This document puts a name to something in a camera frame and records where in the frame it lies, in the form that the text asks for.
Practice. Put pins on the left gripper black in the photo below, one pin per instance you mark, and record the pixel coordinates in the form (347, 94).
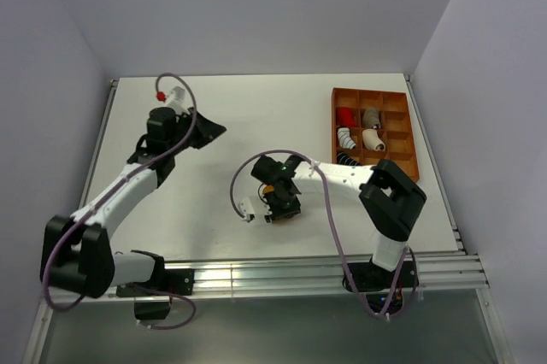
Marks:
(207, 131)

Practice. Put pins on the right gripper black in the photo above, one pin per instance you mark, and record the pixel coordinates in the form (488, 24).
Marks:
(274, 215)

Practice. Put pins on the mustard yellow sock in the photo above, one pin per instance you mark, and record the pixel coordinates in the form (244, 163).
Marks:
(279, 209)

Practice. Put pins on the black white striped sock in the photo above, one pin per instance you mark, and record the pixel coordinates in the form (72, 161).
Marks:
(344, 159)

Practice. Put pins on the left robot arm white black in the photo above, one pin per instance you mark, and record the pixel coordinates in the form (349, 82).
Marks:
(77, 254)

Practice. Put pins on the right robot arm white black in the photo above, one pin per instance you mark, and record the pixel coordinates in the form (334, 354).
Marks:
(392, 200)

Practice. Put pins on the white grey striped rolled sock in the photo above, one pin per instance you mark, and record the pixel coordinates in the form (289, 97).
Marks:
(345, 141)

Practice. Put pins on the red rolled sock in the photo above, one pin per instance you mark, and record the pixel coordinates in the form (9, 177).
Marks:
(345, 117)

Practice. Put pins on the beige rolled sock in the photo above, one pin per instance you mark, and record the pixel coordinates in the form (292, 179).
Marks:
(372, 141)

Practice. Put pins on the brown grey rolled sock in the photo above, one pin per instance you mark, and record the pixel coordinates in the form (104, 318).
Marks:
(371, 118)

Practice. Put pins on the orange compartment tray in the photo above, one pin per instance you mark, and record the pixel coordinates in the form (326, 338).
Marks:
(396, 130)

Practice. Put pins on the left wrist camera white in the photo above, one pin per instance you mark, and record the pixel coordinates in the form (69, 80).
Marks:
(173, 99)

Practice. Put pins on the aluminium front rail frame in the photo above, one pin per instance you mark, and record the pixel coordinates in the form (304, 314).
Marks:
(287, 311)

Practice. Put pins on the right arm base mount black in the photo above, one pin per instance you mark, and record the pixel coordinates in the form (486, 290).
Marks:
(375, 283)

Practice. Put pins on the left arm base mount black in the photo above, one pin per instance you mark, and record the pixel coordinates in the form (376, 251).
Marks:
(174, 284)

